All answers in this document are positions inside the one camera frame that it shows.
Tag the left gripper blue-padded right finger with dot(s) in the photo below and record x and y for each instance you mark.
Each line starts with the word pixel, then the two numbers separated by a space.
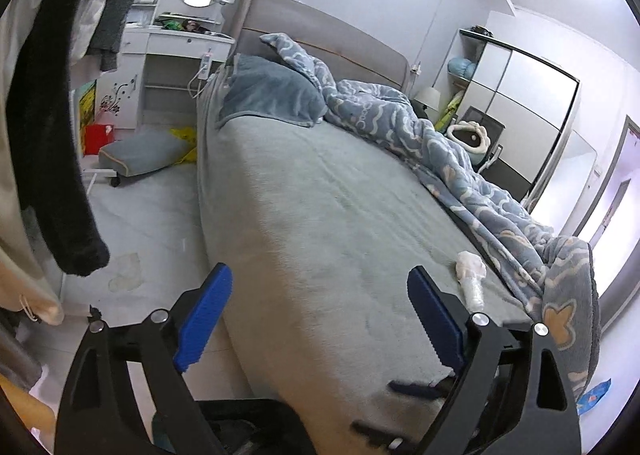
pixel 511 394

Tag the blue patterned fleece blanket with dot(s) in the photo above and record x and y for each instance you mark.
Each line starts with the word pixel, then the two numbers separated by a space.
pixel 551 275

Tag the blue snack wrapper on floor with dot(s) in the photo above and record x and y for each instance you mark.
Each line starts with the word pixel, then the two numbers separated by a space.
pixel 592 397

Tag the white power strip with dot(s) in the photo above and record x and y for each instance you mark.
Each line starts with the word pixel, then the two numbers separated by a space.
pixel 206 64

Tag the red box on floor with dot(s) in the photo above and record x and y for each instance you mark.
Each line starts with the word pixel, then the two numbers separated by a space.
pixel 96 136

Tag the dark teal trash bin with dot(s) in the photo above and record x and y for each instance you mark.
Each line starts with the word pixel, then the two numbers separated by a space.
pixel 250 426

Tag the white vanity desk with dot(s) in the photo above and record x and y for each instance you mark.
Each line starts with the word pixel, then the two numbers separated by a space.
pixel 156 79

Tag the grey padded headboard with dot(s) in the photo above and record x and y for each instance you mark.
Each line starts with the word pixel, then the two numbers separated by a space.
pixel 348 52

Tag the cloud shaped pet bed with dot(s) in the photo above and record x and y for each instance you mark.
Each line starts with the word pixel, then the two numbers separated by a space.
pixel 473 138

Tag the yellow plastic bag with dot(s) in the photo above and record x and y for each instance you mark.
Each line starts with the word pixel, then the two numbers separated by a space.
pixel 189 137

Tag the cream hanging coat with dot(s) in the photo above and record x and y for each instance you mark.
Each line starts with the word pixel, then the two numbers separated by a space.
pixel 24 287

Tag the beige bedside lamp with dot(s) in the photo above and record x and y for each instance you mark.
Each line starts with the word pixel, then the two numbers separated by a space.
pixel 429 97

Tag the white and black wardrobe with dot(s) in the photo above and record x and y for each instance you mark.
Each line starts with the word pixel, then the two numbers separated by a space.
pixel 530 97

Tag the blue-grey pillow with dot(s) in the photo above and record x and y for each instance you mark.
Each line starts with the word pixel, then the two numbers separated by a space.
pixel 258 87

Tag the grey knit hanging sweater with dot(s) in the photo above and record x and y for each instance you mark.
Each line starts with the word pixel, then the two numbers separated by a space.
pixel 106 39

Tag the grey bed with sheet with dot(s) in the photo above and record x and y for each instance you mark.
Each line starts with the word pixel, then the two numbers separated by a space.
pixel 320 230

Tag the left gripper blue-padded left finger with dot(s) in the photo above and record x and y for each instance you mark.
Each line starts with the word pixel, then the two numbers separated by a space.
pixel 99 413

